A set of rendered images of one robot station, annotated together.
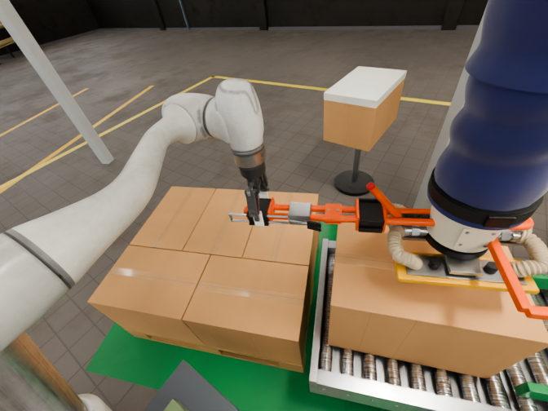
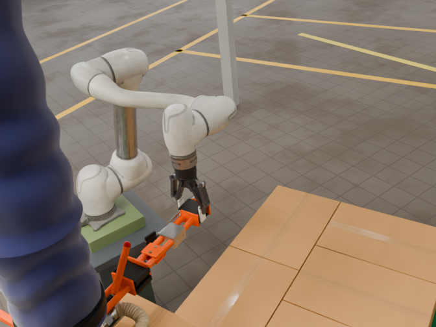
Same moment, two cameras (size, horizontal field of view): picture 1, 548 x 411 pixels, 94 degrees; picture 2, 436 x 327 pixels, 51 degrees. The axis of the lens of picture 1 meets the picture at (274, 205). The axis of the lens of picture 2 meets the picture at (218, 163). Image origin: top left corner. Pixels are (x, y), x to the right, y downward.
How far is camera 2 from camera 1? 1.65 m
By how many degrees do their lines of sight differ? 78
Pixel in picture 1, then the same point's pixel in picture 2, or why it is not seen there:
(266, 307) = (207, 311)
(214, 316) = (219, 268)
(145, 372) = not seen: hidden behind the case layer
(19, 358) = (119, 111)
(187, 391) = (149, 229)
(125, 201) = (111, 95)
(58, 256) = (90, 86)
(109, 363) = not seen: hidden behind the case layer
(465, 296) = not seen: outside the picture
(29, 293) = (83, 86)
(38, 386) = (118, 125)
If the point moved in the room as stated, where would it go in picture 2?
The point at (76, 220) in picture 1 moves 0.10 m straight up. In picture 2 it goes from (100, 85) to (94, 58)
